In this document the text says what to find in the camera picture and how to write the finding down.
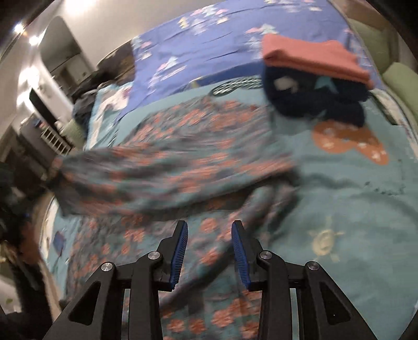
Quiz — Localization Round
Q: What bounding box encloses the dark clothes pile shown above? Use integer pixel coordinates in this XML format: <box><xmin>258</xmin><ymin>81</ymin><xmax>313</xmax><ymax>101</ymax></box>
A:
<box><xmin>72</xmin><ymin>70</ymin><xmax>134</xmax><ymax>131</ymax></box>

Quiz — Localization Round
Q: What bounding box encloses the floral fleece garment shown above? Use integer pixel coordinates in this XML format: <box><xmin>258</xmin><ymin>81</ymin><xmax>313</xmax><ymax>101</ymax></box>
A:
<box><xmin>49</xmin><ymin>96</ymin><xmax>301</xmax><ymax>340</ymax></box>

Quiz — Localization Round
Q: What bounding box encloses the pink folded garment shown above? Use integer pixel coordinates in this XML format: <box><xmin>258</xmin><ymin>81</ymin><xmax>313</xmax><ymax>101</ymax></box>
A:
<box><xmin>263</xmin><ymin>34</ymin><xmax>374</xmax><ymax>89</ymax></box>

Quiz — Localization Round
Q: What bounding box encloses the blue printed bedsheet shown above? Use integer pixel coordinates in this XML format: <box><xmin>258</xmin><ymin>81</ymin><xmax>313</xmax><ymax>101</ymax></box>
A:
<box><xmin>116</xmin><ymin>0</ymin><xmax>363</xmax><ymax>123</ymax></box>

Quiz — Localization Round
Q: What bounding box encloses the white slatted rack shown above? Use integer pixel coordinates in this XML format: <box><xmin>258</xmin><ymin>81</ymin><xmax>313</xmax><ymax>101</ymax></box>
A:
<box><xmin>41</xmin><ymin>126</ymin><xmax>71</xmax><ymax>156</ymax></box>

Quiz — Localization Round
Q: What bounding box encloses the teal printed blanket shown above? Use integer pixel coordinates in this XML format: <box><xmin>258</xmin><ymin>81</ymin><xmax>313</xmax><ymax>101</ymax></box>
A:
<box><xmin>39</xmin><ymin>80</ymin><xmax>418</xmax><ymax>340</ymax></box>

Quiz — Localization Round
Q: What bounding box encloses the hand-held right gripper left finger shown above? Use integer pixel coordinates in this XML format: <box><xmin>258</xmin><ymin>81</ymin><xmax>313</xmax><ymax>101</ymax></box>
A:
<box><xmin>42</xmin><ymin>220</ymin><xmax>189</xmax><ymax>340</ymax></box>

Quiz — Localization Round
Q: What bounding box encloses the green pillow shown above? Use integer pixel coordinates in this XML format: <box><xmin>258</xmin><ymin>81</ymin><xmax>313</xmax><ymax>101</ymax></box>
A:
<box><xmin>382</xmin><ymin>62</ymin><xmax>418</xmax><ymax>126</ymax></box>
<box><xmin>348</xmin><ymin>18</ymin><xmax>397</xmax><ymax>74</ymax></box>

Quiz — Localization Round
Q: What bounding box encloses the navy star fleece garment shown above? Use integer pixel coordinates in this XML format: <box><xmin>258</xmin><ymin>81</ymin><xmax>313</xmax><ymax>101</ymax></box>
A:
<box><xmin>263</xmin><ymin>64</ymin><xmax>371</xmax><ymax>128</ymax></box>

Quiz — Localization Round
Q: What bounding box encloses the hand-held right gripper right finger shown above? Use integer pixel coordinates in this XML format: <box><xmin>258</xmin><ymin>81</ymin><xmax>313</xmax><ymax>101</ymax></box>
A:
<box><xmin>230</xmin><ymin>220</ymin><xmax>379</xmax><ymax>340</ymax></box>

